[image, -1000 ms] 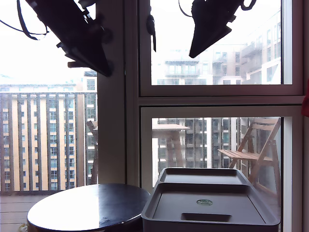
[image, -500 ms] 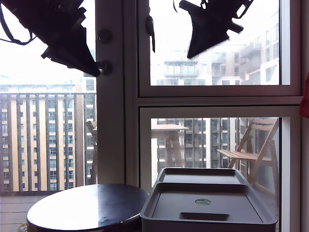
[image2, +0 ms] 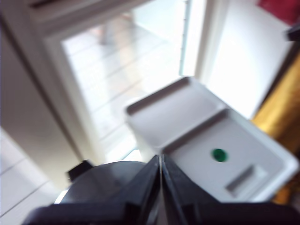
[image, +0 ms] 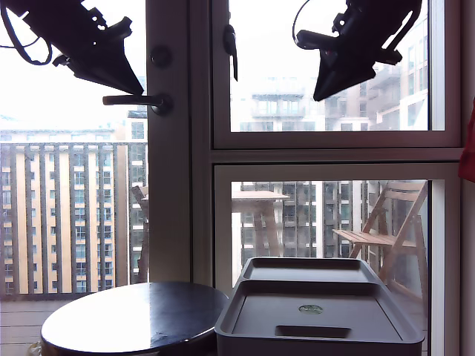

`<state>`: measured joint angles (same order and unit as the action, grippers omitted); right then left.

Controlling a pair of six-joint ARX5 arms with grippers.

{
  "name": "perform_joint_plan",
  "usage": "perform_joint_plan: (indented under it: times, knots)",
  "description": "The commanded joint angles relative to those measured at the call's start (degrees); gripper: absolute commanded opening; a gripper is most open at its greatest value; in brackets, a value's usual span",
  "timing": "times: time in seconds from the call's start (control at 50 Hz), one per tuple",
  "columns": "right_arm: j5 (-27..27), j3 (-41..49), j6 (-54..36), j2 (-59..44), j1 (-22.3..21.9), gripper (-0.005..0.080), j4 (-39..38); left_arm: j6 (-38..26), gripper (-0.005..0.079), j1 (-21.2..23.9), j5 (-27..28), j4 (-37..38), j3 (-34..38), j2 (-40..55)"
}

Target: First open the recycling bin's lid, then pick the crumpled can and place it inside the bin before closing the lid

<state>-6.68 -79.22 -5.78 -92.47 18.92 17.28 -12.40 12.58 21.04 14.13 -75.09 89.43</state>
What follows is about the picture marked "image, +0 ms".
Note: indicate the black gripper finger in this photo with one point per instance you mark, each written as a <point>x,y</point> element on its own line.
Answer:
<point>107,70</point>
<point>341,72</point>

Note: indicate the grey recycling bin lid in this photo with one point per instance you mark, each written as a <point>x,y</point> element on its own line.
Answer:
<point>259,311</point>

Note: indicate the grey recycling bin body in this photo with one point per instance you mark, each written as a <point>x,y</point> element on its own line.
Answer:
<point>315,348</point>

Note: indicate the round dark door lock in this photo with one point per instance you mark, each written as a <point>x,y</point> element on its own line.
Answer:
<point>160,55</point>

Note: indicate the wooden balcony table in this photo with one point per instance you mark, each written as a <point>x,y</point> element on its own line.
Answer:
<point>258,195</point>

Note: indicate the dark balcony railing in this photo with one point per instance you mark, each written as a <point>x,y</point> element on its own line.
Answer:
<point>44,222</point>

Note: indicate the wooden folding chair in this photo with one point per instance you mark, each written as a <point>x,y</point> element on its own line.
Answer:
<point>367,238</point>

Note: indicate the round black stool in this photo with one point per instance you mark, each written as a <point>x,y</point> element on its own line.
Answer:
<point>130,319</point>

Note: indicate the clear plastic bag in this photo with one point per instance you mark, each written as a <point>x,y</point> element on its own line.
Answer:
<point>34,348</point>

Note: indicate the white door frame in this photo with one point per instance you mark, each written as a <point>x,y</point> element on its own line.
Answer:
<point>168,185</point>

